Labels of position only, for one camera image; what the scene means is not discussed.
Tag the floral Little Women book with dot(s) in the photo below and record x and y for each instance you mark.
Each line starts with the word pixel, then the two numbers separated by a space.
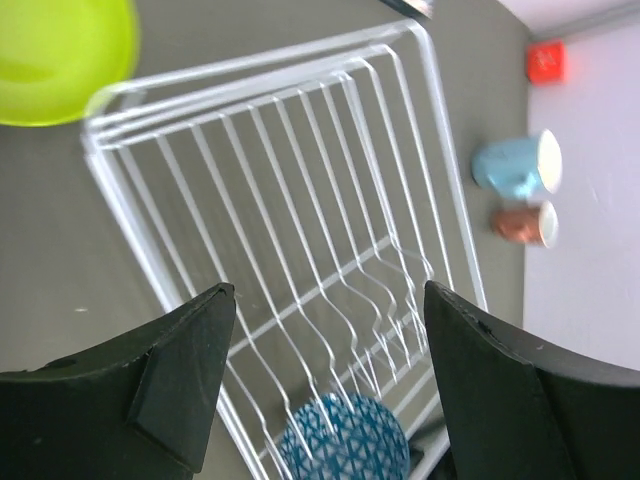
pixel 412 8

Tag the lime green plate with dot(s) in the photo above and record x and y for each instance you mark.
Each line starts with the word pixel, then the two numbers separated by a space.
pixel 55 55

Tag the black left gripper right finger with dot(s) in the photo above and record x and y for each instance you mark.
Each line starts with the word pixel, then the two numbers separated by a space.
pixel 519 407

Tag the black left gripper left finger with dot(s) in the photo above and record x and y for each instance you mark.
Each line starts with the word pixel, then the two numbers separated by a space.
pixel 138 406

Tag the red patterned white bowl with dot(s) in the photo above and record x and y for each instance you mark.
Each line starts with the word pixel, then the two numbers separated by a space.
pixel 336 437

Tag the light blue mug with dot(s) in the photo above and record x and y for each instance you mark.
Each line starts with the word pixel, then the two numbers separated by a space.
pixel 518 168

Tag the red cube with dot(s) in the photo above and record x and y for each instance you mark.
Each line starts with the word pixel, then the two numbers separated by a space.
pixel 546 63

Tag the white wire dish rack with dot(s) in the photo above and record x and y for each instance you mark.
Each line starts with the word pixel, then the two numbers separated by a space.
pixel 319 179

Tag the salmon pink mug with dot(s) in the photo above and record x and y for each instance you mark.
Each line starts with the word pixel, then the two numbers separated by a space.
pixel 531 224

